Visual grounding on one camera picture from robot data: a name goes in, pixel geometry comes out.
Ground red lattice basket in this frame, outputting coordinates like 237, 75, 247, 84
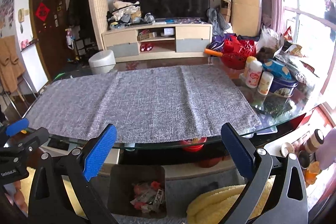
221, 35, 256, 70

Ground blue cookie tin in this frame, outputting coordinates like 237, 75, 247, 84
262, 59, 298, 98

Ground purple clothes pile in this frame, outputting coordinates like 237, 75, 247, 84
207, 34, 237, 52

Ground person's left hand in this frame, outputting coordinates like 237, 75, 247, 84
4, 181, 28, 214

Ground orange handle stick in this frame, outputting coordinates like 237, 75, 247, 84
204, 48, 223, 57

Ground yellow fluffy blanket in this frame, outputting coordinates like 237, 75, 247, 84
186, 174, 275, 224

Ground dark trash bin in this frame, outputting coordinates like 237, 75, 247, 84
107, 165, 167, 218

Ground cream lotion bottle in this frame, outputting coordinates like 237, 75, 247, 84
257, 71, 274, 96

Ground beige TV cabinet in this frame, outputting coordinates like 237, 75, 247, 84
98, 23, 213, 63

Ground white round stool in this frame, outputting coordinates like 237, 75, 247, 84
88, 50, 116, 75

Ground grey woven table cloth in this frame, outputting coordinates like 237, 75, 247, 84
27, 65, 261, 143

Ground brown wooden door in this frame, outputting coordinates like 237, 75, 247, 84
29, 0, 74, 81

